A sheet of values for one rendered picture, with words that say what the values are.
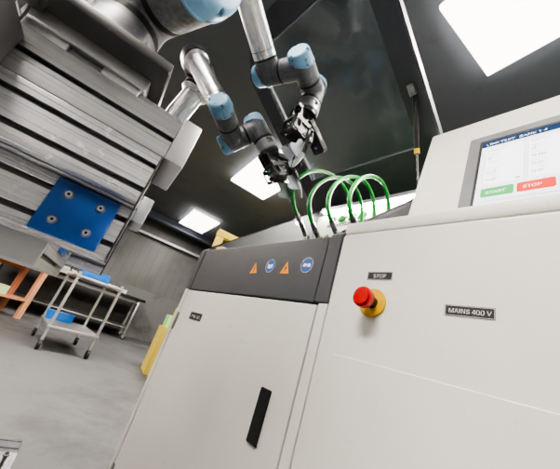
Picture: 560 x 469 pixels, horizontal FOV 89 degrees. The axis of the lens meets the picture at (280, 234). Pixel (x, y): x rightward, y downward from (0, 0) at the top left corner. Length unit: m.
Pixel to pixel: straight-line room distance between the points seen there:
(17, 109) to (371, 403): 0.65
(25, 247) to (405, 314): 0.62
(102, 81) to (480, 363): 0.67
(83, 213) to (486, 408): 0.60
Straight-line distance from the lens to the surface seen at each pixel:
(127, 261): 8.03
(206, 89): 1.11
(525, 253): 0.51
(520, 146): 1.03
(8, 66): 0.58
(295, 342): 0.64
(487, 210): 0.56
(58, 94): 0.56
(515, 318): 0.48
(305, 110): 1.02
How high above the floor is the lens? 0.67
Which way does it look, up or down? 22 degrees up
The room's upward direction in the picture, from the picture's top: 18 degrees clockwise
